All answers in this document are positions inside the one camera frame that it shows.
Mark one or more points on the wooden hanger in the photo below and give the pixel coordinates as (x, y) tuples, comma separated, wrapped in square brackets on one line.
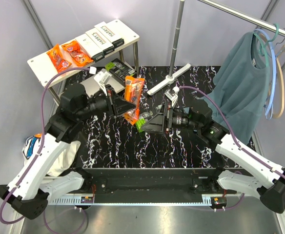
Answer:
[(282, 80)]

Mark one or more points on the white printed cloth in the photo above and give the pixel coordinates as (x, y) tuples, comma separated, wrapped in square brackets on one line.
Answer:
[(60, 156)]

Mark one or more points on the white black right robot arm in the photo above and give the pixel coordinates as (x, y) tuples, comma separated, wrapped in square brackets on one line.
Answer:
[(266, 181)]

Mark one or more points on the white Harry's box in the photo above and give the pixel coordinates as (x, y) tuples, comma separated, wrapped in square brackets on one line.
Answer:
[(110, 31), (104, 44)]

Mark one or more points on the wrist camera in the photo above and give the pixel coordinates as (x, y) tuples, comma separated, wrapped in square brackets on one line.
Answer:
[(102, 78), (172, 95)]

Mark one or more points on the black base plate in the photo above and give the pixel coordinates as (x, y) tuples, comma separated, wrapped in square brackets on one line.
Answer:
[(151, 182)]

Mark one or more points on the green black razor box shelved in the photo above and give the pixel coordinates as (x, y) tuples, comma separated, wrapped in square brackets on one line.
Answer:
[(119, 70)]

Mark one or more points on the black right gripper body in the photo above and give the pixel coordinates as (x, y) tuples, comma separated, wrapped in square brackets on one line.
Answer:
[(174, 120)]

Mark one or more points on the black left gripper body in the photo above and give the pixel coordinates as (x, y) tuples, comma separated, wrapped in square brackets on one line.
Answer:
[(103, 102)]

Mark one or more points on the aluminium frame rail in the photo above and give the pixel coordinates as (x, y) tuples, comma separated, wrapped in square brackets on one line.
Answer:
[(139, 200)]

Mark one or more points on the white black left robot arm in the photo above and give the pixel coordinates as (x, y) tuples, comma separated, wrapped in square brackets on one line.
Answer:
[(26, 193)]

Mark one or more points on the teal t-shirt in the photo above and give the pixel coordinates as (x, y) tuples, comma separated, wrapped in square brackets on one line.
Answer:
[(241, 88)]

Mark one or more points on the clothes rack stand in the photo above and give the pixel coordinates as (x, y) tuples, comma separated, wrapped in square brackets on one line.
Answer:
[(204, 37)]

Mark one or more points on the white H razor box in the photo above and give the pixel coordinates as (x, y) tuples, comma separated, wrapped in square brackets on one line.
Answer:
[(90, 47)]

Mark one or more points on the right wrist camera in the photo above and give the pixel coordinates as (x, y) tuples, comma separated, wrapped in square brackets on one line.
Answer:
[(172, 95)]

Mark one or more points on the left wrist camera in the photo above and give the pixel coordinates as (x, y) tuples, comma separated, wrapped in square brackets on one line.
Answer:
[(102, 78)]

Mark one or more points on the green black razor box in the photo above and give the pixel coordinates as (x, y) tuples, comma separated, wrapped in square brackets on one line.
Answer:
[(143, 118)]

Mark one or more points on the white two-tier shelf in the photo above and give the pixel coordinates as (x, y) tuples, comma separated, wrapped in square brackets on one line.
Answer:
[(44, 69)]

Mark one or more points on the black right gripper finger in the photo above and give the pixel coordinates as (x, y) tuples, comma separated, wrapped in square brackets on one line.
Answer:
[(162, 111), (154, 125)]

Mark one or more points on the teal hanger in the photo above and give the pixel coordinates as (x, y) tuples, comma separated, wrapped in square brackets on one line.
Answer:
[(266, 49)]

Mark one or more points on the orange razor pack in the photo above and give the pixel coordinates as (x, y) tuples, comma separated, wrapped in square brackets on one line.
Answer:
[(133, 91), (57, 59), (79, 57)]

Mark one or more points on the blue hanger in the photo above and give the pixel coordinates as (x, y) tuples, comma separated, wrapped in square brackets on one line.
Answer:
[(271, 80)]

